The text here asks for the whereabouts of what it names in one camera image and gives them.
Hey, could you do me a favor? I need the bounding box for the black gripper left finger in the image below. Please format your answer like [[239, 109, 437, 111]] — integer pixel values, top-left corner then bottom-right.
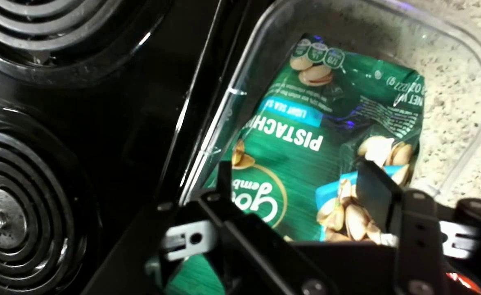
[[197, 158, 337, 295]]

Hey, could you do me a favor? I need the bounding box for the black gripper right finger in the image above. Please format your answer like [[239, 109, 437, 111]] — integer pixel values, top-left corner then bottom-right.
[[355, 158, 450, 295]]

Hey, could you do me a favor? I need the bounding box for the green pistachio packet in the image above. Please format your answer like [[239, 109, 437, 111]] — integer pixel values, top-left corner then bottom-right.
[[161, 34, 427, 295]]

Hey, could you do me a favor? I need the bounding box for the clear plastic lunchbox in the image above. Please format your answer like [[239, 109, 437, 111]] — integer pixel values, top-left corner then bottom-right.
[[177, 0, 481, 219]]

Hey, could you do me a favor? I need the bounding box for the black electric stove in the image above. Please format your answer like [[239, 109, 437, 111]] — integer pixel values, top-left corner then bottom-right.
[[0, 0, 279, 295]]

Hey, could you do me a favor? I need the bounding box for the red snack packet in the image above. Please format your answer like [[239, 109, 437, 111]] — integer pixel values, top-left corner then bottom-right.
[[444, 268, 481, 295]]

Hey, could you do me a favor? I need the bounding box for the small black coil burner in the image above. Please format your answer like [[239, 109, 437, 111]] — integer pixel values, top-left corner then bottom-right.
[[0, 104, 103, 295]]

